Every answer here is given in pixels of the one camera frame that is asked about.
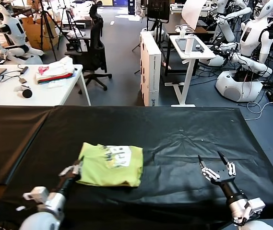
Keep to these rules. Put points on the black monitor on stand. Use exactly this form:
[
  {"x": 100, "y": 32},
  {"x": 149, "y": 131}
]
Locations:
[{"x": 158, "y": 9}]

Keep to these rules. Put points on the dark tablet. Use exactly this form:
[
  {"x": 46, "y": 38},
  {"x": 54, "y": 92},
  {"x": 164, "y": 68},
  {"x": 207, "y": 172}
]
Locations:
[{"x": 181, "y": 44}]

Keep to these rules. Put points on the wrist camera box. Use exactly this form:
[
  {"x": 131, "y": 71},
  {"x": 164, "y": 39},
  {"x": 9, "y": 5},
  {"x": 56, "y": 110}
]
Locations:
[
  {"x": 36, "y": 193},
  {"x": 256, "y": 206}
]

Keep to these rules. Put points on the large white sheet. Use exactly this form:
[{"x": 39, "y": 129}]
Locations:
[{"x": 192, "y": 12}]

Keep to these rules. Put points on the brown cardboard box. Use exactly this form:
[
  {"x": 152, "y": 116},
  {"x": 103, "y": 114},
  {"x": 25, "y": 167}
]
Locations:
[{"x": 34, "y": 36}]

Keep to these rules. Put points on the stack of folded clothes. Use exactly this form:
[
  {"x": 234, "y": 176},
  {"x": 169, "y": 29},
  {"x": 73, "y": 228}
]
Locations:
[{"x": 54, "y": 70}]

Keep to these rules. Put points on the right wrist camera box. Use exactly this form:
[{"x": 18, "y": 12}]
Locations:
[{"x": 256, "y": 206}]

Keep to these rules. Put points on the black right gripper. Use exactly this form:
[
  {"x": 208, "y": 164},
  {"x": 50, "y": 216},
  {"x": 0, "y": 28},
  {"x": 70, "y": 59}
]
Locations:
[{"x": 231, "y": 189}]

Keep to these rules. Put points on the small grey adapter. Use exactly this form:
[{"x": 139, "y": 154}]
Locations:
[{"x": 22, "y": 79}]

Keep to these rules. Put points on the black camera tripod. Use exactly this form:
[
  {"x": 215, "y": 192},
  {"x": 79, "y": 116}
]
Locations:
[
  {"x": 67, "y": 21},
  {"x": 45, "y": 24}
]

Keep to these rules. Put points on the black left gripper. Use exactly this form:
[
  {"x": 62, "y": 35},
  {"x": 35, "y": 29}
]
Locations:
[{"x": 67, "y": 184}]

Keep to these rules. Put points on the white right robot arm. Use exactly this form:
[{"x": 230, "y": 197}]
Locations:
[{"x": 237, "y": 206}]

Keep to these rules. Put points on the white humanoid robot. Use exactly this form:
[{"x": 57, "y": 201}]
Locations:
[
  {"x": 227, "y": 26},
  {"x": 14, "y": 31},
  {"x": 249, "y": 40}
]

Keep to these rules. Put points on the tall white cardboard box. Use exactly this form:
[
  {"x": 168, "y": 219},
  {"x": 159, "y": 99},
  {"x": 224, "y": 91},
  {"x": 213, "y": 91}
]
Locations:
[{"x": 150, "y": 72}]

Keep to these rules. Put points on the black office chair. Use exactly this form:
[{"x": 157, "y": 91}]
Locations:
[{"x": 95, "y": 55}]

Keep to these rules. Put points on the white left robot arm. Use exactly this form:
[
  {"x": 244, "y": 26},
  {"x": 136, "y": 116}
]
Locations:
[{"x": 42, "y": 220}]

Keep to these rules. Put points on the black usb hub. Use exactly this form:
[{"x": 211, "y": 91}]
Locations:
[{"x": 24, "y": 69}]

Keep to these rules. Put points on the white office desk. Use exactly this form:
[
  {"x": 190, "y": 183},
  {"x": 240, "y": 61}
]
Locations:
[{"x": 6, "y": 95}]

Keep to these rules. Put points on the white water bottle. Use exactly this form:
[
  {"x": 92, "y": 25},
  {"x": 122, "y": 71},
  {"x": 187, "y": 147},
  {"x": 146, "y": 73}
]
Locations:
[{"x": 189, "y": 44}]

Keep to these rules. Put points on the yellow t-shirt with print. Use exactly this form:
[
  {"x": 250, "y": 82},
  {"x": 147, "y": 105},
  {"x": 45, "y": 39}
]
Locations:
[{"x": 107, "y": 175}]

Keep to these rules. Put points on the brownish black table cover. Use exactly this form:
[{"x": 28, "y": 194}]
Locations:
[{"x": 6, "y": 131}]

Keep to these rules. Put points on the small white standing desk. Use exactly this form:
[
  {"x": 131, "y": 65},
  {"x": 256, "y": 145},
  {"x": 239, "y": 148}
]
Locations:
[{"x": 186, "y": 72}]

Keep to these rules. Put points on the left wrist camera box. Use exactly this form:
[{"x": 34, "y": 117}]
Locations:
[{"x": 36, "y": 193}]

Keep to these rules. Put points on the large black tablecloth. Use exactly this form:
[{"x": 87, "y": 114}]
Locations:
[{"x": 174, "y": 131}]

